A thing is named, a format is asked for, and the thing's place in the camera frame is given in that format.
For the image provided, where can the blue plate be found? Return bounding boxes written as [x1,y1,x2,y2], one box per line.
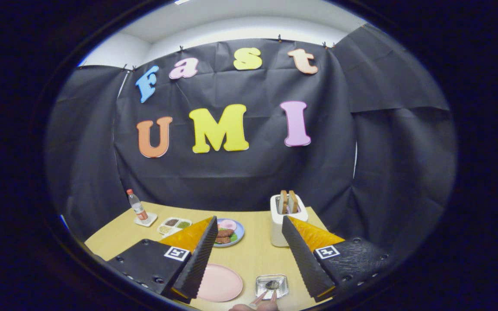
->
[214,218,245,248]

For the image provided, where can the white divided condiment tray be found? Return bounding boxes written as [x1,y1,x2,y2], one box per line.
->
[157,217,192,237]

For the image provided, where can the pink plate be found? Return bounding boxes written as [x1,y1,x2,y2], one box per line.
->
[196,263,243,302]

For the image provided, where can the clear bottle with red cap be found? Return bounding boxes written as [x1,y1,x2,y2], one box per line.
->
[127,189,149,222]

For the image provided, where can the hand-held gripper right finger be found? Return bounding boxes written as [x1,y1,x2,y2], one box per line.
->
[281,216,394,303]

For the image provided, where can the small metal tray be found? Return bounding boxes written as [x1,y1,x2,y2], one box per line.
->
[255,274,289,300]

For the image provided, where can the white toaster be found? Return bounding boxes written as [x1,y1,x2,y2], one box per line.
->
[270,193,309,248]

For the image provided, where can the pink-handled spoon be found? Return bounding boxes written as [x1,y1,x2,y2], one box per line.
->
[249,280,281,308]

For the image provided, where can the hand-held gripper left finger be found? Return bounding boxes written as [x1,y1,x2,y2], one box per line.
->
[106,216,218,303]

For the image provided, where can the white square coaster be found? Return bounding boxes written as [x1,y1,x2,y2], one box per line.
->
[134,213,158,227]

